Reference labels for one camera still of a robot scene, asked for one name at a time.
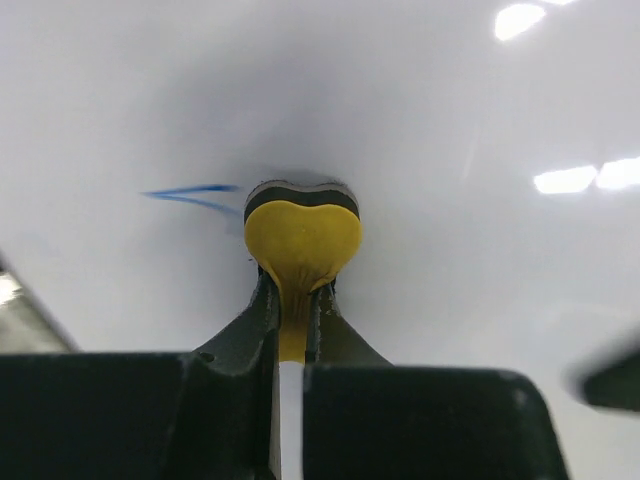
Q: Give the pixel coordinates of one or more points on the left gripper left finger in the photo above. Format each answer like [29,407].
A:
[211,413]

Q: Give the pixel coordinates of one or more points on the yellow whiteboard eraser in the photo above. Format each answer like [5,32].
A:
[302,237]

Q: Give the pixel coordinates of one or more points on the white whiteboard black frame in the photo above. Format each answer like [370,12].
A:
[493,147]

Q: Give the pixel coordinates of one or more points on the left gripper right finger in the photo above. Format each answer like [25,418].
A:
[366,419]

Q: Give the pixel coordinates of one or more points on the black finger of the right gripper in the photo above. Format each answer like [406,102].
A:
[604,374]

